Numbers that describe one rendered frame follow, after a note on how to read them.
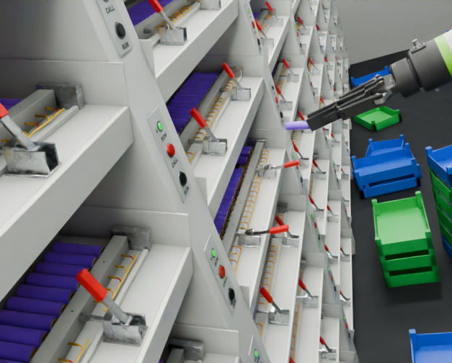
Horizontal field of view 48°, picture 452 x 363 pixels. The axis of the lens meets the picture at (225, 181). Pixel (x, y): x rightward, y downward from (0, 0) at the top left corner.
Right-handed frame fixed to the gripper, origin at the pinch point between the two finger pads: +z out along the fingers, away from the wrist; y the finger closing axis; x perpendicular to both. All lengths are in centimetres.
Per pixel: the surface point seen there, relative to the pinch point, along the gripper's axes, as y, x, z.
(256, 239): 28.8, 6.5, 15.7
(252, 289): 40.9, 8.5, 15.4
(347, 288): -51, 85, 36
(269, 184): 4.7, 7.6, 17.4
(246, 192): 13.3, 3.5, 19.5
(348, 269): -62, 86, 36
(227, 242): 31.6, 3.3, 19.6
